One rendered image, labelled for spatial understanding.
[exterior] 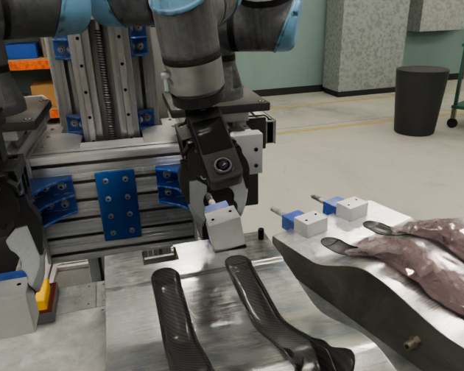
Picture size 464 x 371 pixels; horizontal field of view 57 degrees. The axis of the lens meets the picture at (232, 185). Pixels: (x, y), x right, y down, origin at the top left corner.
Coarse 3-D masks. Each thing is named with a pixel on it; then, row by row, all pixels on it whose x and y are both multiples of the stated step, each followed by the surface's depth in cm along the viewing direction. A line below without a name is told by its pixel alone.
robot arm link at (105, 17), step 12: (96, 0) 61; (108, 0) 60; (120, 0) 60; (132, 0) 59; (144, 0) 59; (96, 12) 62; (108, 12) 61; (120, 12) 61; (132, 12) 60; (144, 12) 60; (108, 24) 64; (120, 24) 63; (132, 24) 63; (144, 24) 63
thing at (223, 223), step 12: (216, 204) 71; (216, 216) 66; (228, 216) 65; (216, 228) 64; (228, 228) 65; (240, 228) 66; (216, 240) 65; (228, 240) 66; (240, 240) 67; (216, 252) 66
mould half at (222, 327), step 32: (128, 256) 66; (192, 256) 65; (224, 256) 65; (256, 256) 65; (128, 288) 59; (192, 288) 59; (224, 288) 58; (288, 288) 58; (128, 320) 53; (192, 320) 53; (224, 320) 53; (288, 320) 52; (320, 320) 50; (128, 352) 48; (160, 352) 47; (224, 352) 44; (256, 352) 43
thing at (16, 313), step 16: (16, 272) 53; (0, 288) 48; (16, 288) 48; (0, 304) 46; (16, 304) 47; (32, 304) 49; (0, 320) 47; (16, 320) 48; (32, 320) 48; (0, 336) 48
